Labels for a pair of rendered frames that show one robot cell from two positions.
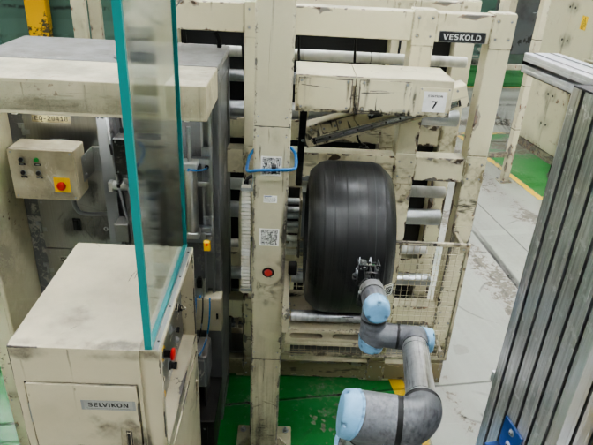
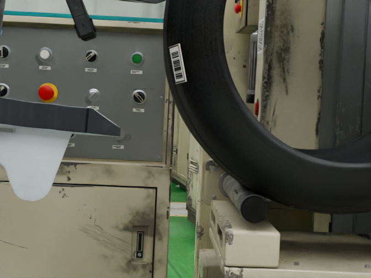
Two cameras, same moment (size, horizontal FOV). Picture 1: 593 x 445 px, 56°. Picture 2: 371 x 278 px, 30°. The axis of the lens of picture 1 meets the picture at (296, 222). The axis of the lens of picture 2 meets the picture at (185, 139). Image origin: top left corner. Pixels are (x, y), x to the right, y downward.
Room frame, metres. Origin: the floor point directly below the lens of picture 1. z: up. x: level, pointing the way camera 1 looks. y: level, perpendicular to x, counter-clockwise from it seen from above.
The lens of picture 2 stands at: (1.71, -1.44, 1.07)
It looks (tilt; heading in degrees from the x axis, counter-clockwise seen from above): 3 degrees down; 90
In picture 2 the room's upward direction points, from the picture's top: 3 degrees clockwise
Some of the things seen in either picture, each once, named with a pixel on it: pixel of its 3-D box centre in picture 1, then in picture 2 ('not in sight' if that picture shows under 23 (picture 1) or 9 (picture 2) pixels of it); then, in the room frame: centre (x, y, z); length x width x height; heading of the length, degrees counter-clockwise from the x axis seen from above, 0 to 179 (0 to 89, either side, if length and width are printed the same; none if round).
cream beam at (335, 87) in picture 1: (371, 89); not in sight; (2.27, -0.27, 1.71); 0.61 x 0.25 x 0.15; 92
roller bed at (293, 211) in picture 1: (280, 221); not in sight; (2.34, 0.08, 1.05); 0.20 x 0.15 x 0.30; 92
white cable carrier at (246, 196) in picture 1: (247, 238); not in sight; (1.91, 0.19, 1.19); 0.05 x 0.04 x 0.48; 2
